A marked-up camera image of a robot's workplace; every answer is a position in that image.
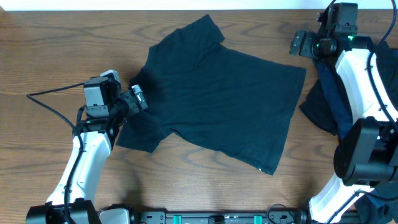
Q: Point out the dark teal t-shirt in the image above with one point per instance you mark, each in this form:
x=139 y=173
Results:
x=214 y=97

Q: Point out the black folded garment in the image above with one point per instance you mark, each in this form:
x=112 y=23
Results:
x=369 y=209

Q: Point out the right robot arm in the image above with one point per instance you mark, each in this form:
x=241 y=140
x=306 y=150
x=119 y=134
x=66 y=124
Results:
x=367 y=153

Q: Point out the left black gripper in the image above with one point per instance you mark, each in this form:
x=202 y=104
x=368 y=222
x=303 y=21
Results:
x=138 y=100

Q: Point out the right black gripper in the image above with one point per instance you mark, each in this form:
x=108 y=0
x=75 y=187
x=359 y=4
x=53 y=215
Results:
x=302 y=43

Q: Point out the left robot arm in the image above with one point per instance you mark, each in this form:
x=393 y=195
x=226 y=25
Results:
x=96 y=128

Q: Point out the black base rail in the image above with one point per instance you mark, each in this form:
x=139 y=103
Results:
x=217 y=218

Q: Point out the navy blue folded garment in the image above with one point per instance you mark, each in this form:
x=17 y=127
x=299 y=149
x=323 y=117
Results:
x=329 y=107

